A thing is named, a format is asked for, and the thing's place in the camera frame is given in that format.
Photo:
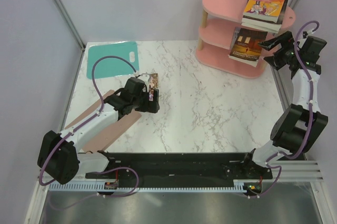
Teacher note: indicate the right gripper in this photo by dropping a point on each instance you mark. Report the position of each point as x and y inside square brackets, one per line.
[287, 39]

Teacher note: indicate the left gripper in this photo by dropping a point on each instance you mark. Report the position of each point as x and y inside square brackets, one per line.
[152, 106]

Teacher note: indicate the purple illustrated children's book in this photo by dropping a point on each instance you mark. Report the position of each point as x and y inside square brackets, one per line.
[153, 86]

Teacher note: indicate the dark orange Edward Bulane book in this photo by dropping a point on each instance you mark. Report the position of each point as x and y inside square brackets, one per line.
[246, 49]

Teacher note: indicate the Roald Dahl Charlie book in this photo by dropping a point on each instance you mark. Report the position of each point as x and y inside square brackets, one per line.
[266, 10]

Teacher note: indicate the Hamlet red cover book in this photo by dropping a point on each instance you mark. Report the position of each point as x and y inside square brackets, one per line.
[235, 35]

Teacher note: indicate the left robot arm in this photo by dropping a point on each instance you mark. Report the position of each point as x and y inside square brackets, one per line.
[58, 153]

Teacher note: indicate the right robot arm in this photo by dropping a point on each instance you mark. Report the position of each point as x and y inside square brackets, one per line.
[301, 124]

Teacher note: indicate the Nineteen Eighty-Four book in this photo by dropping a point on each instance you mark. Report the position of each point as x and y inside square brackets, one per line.
[260, 28]

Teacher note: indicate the teal plastic file folder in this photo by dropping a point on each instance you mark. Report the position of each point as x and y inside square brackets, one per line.
[112, 67]

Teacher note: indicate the brown cardboard file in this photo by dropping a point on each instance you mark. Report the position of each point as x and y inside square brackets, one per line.
[111, 133]

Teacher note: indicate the pink three-tier shelf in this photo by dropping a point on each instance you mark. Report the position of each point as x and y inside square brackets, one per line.
[220, 17]

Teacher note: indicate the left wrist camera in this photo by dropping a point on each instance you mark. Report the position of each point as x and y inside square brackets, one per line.
[144, 77]

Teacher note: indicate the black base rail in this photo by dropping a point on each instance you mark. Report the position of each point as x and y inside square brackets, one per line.
[181, 169]

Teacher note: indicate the white slotted cable duct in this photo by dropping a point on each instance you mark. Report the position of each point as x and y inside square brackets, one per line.
[104, 186]

